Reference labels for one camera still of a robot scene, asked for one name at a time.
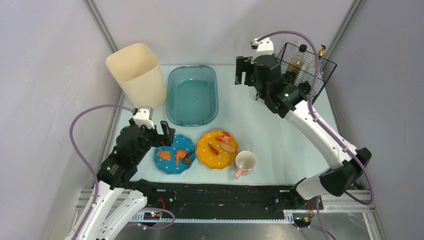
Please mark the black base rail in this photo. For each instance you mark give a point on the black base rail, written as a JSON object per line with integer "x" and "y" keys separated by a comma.
{"x": 191, "y": 201}

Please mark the red shrimp toy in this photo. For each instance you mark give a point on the red shrimp toy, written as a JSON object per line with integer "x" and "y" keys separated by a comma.
{"x": 225, "y": 138}

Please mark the teal transparent plastic tub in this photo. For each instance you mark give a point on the teal transparent plastic tub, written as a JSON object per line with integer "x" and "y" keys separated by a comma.
{"x": 192, "y": 96}

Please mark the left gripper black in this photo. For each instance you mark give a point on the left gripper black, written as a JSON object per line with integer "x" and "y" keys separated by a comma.
{"x": 156, "y": 137}

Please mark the blue polka dot plate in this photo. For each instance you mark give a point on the blue polka dot plate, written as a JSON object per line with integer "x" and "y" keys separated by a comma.
{"x": 180, "y": 142}

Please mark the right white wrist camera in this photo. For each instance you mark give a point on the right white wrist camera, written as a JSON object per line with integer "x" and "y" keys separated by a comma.
{"x": 261, "y": 47}

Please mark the orange polka dot plate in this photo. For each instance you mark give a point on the orange polka dot plate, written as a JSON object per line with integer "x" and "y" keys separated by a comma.
{"x": 208, "y": 159}

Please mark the cream plastic waste bin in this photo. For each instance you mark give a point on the cream plastic waste bin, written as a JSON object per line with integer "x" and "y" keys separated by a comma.
{"x": 137, "y": 70}

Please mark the red chili pepper toy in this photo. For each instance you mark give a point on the red chili pepper toy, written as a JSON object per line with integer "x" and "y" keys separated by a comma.
{"x": 213, "y": 150}

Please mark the clear glass bottle gold stopper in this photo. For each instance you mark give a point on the clear glass bottle gold stopper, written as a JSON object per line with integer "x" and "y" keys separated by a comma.
{"x": 312, "y": 66}

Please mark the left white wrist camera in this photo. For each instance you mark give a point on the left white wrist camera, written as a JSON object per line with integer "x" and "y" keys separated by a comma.
{"x": 143, "y": 117}

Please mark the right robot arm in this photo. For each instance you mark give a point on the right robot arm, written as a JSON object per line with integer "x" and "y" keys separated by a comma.
{"x": 346, "y": 163}

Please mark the white granule shaker black lid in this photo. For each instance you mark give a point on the white granule shaker black lid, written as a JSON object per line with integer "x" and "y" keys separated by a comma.
{"x": 305, "y": 88}

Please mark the orange shredded food piece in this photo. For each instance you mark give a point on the orange shredded food piece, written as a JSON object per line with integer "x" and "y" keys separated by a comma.
{"x": 164, "y": 155}

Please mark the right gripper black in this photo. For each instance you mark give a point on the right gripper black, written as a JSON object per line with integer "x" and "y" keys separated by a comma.
{"x": 247, "y": 72}

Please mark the pink salmon slice toy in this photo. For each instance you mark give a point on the pink salmon slice toy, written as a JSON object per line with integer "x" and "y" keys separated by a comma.
{"x": 226, "y": 147}

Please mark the orange chicken drumstick toy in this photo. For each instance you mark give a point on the orange chicken drumstick toy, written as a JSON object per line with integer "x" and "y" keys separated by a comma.
{"x": 180, "y": 157}

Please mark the dark sauce bottle red label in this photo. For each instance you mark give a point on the dark sauce bottle red label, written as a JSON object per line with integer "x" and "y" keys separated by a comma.
{"x": 297, "y": 61}

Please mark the black wire rack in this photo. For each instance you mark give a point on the black wire rack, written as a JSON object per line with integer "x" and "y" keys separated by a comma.
{"x": 323, "y": 73}

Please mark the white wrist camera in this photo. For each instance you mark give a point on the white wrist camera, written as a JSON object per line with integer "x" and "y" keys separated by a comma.
{"x": 143, "y": 117}
{"x": 261, "y": 47}

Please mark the pink ceramic mug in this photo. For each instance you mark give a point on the pink ceramic mug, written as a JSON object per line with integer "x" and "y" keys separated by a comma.
{"x": 245, "y": 162}

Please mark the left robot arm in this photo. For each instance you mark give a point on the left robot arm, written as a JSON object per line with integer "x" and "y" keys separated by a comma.
{"x": 132, "y": 144}

